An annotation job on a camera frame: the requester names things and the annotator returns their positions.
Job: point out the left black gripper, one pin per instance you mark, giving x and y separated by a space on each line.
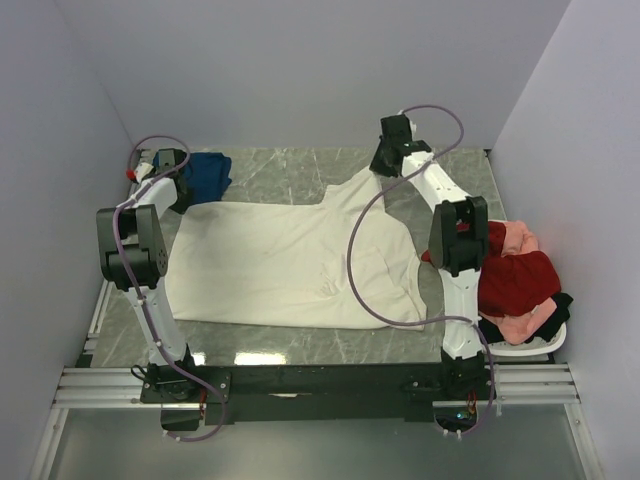
183 205

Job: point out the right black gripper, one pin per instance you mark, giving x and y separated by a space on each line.
376 165

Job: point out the white t shirt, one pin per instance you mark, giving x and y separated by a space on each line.
335 264

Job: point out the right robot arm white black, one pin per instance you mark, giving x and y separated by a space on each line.
462 352

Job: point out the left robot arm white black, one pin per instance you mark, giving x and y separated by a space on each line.
134 257

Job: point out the folded blue t shirt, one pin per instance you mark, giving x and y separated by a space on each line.
208 173

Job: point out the red t shirt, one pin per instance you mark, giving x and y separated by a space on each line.
469 268

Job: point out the black t shirt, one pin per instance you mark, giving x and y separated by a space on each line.
543 322

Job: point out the pink t shirt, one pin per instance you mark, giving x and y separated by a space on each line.
528 275

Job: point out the black base crossbar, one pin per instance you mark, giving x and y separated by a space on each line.
232 394

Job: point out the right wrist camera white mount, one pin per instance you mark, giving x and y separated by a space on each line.
412 124

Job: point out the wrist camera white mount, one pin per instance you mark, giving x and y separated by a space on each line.
412 124
141 172

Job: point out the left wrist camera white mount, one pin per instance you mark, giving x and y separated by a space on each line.
141 172

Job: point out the aluminium frame rail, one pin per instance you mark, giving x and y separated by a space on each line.
82 387

